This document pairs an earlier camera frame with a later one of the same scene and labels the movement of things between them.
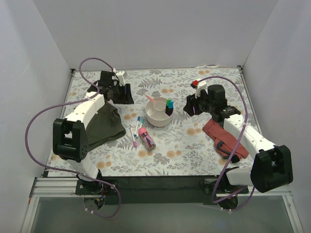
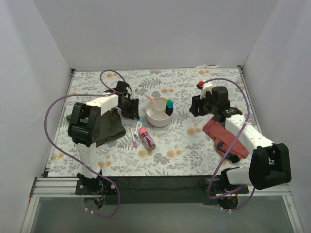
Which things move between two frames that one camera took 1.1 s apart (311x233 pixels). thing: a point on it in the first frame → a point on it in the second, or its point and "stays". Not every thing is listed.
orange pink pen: [150, 98] stays
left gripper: [120, 92] → [129, 107]
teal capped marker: [141, 123] stays
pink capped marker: [134, 143] stays
